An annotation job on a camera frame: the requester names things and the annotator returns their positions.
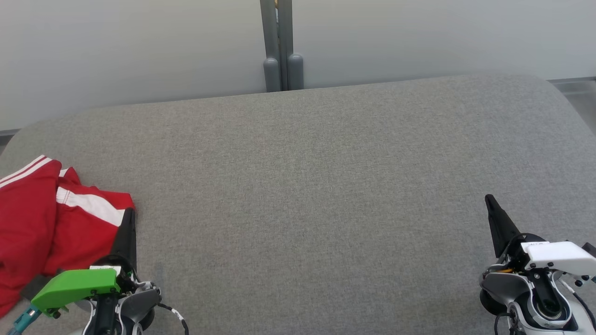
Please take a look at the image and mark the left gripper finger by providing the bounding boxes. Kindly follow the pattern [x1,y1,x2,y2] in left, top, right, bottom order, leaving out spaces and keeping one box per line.
[112,208,137,271]

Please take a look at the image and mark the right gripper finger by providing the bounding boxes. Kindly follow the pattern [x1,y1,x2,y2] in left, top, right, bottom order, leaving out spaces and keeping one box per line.
[484,194,522,259]

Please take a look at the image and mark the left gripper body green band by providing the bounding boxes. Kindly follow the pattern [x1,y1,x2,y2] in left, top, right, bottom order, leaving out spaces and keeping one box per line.
[30,254,139,320]

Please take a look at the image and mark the grey partition post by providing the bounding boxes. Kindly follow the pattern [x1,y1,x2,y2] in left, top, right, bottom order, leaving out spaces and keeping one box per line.
[259,0,305,93]

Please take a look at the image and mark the red jersey shirt white sleeves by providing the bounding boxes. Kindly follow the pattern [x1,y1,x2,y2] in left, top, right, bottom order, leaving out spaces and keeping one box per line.
[0,155,62,319]

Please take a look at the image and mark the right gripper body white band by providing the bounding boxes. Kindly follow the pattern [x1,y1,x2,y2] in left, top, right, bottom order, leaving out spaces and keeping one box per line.
[505,234,596,280]

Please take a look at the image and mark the left camera cable teal plug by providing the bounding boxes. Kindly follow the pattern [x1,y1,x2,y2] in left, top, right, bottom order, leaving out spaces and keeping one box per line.
[7,306,41,335]

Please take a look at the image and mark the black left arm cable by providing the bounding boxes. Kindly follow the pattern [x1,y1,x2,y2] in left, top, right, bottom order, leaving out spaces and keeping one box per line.
[157,302,190,335]

